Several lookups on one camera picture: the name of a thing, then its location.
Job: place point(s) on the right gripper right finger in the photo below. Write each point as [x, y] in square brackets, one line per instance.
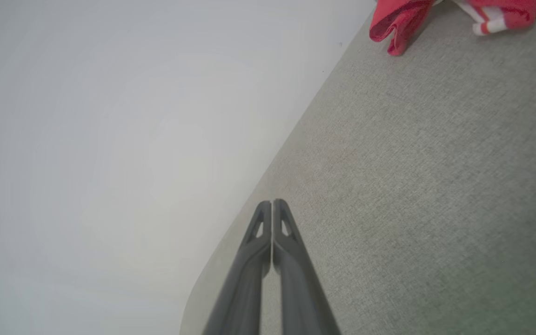
[300, 293]

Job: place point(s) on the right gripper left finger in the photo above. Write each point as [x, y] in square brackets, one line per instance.
[244, 288]

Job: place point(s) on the grey fabric sofa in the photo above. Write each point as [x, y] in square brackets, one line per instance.
[412, 186]

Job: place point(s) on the red and white jersey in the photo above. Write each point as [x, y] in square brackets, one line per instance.
[403, 18]

